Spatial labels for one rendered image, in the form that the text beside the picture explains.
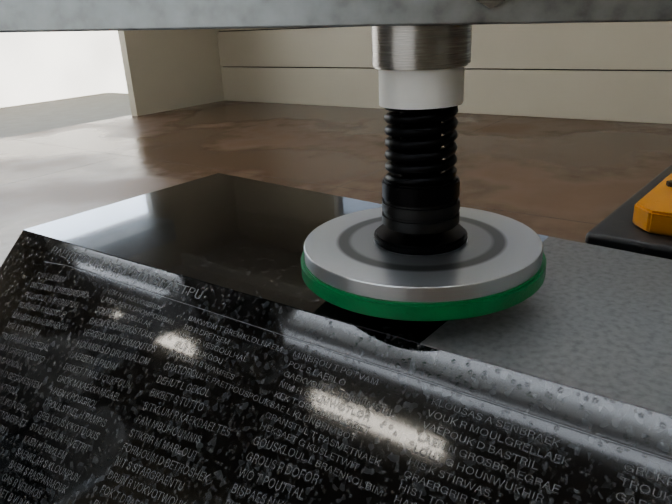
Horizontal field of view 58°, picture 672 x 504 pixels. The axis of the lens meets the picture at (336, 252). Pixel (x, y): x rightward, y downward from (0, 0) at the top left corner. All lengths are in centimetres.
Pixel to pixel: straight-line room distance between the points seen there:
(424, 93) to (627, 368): 25
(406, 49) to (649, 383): 30
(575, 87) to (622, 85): 45
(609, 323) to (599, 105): 634
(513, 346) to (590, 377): 6
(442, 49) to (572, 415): 28
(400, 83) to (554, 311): 24
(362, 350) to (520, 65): 661
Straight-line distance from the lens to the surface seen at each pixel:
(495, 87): 718
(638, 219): 120
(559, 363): 49
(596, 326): 55
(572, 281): 63
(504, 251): 53
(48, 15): 55
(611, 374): 49
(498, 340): 51
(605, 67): 682
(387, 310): 47
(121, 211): 93
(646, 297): 61
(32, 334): 80
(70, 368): 73
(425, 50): 48
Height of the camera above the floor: 111
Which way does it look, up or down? 21 degrees down
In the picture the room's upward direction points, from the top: 3 degrees counter-clockwise
